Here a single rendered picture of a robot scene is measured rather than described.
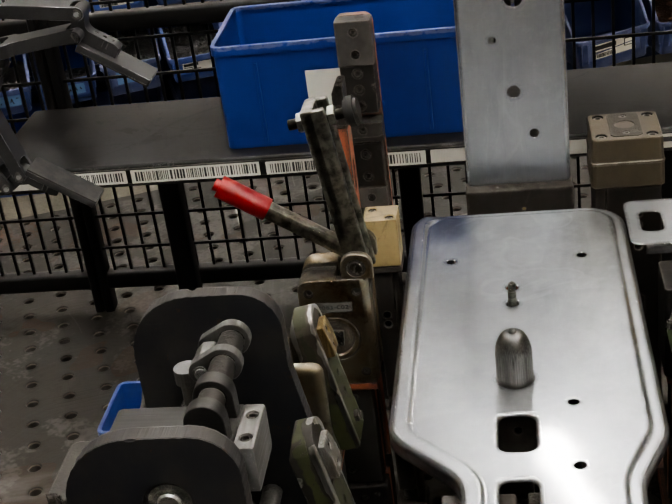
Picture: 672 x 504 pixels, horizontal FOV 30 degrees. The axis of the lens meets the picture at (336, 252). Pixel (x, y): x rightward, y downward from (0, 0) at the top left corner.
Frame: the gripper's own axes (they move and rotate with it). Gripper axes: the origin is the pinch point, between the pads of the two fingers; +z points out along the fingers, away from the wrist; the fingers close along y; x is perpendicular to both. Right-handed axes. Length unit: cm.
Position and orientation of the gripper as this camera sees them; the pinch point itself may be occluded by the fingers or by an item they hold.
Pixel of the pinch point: (114, 134)
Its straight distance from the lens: 116.8
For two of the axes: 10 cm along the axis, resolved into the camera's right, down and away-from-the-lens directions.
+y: 4.4, -7.7, -4.7
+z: 8.9, 4.3, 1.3
